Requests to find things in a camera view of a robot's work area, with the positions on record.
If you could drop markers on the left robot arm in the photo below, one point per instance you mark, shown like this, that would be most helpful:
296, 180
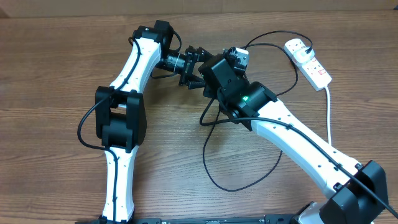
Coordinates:
120, 112

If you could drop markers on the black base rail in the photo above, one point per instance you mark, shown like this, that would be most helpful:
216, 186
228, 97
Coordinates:
267, 219

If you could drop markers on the white power strip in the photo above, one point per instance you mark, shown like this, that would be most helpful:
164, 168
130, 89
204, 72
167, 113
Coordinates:
313, 71

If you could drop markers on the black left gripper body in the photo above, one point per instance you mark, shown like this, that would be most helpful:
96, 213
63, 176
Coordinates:
189, 65

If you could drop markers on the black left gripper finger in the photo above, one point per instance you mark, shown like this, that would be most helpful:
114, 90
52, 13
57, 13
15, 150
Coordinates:
194, 85
202, 55

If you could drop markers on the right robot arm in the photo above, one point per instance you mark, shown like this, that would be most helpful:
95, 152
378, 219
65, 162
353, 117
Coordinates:
355, 193

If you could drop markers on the white charger plug adapter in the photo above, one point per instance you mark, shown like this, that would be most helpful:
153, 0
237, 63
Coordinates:
303, 55

